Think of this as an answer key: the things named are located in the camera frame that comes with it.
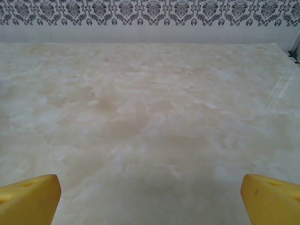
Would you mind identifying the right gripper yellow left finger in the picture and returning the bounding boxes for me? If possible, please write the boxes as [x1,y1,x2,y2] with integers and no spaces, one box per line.
[0,174,62,225]

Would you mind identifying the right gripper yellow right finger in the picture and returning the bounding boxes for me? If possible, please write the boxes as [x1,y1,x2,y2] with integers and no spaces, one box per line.
[240,173,300,225]

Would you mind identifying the aluminium frame post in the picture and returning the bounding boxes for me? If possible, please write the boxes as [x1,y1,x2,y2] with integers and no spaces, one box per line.
[287,30,300,64]

